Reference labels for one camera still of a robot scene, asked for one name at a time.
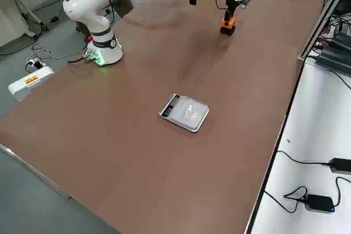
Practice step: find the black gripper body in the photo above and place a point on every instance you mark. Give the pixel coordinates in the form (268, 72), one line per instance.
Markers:
(231, 6)

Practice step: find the clear measuring cup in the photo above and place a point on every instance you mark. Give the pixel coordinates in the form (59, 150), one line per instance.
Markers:
(190, 111)

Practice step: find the black button box base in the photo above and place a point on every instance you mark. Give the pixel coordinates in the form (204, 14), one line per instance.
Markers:
(227, 31)

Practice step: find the white electronic scale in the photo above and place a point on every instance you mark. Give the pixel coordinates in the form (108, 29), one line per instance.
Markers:
(201, 113)

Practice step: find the white control box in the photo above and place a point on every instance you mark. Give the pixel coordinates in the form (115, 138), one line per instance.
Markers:
(30, 80)

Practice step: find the large black power brick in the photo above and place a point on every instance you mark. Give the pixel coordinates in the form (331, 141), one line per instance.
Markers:
(337, 58)
(342, 40)

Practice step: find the white power strip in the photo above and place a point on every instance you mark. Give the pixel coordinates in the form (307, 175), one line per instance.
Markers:
(34, 64)

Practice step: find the black power adapter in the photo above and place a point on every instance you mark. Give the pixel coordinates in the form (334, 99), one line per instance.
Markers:
(341, 166)

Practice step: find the black adapter with blue light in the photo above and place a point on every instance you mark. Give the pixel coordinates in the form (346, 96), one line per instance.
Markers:
(319, 203)

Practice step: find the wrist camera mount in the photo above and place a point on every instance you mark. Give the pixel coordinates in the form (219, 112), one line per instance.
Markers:
(246, 0)

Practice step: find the aluminium frame post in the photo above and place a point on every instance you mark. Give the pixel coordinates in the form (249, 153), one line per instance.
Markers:
(324, 14)

